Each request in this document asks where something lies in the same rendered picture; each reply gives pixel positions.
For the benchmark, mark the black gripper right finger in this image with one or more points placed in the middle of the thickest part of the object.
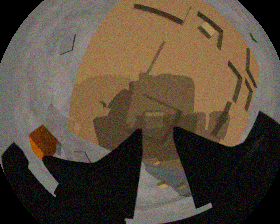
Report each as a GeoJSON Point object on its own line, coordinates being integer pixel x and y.
{"type": "Point", "coordinates": [207, 164]}

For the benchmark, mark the orange cube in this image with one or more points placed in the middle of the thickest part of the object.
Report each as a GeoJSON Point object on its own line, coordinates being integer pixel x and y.
{"type": "Point", "coordinates": [43, 143]}

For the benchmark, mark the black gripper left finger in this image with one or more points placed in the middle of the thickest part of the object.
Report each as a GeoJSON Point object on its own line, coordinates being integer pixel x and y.
{"type": "Point", "coordinates": [115, 177]}

